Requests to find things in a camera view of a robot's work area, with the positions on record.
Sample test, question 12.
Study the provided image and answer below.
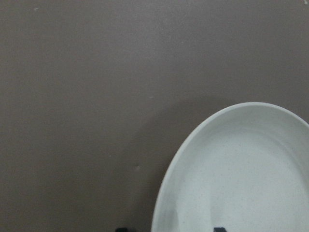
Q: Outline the round white plate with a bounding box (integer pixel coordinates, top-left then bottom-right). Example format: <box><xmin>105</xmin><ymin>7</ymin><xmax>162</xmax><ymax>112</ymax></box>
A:
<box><xmin>151</xmin><ymin>102</ymin><xmax>309</xmax><ymax>232</ymax></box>

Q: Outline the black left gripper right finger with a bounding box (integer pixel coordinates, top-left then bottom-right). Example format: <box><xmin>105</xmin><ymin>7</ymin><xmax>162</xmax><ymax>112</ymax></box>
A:
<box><xmin>213</xmin><ymin>227</ymin><xmax>226</xmax><ymax>232</ymax></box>

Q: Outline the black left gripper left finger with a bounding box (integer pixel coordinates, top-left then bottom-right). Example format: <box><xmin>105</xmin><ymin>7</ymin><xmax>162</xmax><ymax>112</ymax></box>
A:
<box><xmin>115</xmin><ymin>227</ymin><xmax>134</xmax><ymax>232</ymax></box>

